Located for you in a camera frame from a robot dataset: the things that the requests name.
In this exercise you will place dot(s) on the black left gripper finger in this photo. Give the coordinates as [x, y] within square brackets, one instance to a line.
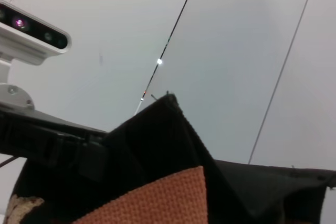
[52, 140]

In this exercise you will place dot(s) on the white head camera bracket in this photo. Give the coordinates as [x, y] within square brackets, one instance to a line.
[13, 93]

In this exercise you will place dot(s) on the white head depth camera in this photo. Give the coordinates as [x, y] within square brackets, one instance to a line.
[31, 35]

